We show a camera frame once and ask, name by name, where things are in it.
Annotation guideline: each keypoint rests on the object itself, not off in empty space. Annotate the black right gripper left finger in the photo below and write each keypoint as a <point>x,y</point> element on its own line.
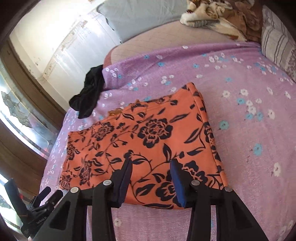
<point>111,193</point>

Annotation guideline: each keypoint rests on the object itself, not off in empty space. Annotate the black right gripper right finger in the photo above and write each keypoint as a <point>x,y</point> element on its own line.
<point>193,194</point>

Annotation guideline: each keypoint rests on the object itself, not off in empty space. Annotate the orange black floral garment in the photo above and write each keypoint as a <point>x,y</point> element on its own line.
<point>150,134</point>

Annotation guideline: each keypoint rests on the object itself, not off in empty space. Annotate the stained glass wooden door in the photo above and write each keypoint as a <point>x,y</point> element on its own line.
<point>30,122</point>

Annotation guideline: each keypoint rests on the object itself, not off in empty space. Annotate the purple floral bed sheet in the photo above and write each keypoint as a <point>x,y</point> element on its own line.
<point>251,107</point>

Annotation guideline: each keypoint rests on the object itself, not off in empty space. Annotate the pink quilted mattress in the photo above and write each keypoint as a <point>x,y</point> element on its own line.
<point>173,34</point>

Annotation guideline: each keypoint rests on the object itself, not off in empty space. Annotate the striped grey pillow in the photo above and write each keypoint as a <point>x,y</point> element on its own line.
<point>277,43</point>

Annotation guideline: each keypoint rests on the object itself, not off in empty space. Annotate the beige brown patterned blanket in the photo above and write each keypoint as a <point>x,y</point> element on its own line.
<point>238,20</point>

